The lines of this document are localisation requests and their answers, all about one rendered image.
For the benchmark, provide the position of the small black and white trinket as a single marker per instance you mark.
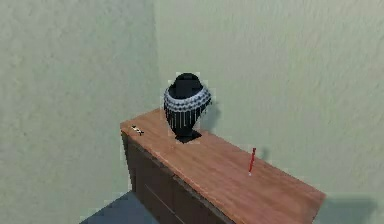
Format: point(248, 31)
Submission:
point(137, 130)

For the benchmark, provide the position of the red pen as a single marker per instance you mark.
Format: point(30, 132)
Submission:
point(252, 161)

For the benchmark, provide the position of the brown wooden chest of drawers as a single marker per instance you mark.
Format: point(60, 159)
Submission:
point(213, 180)

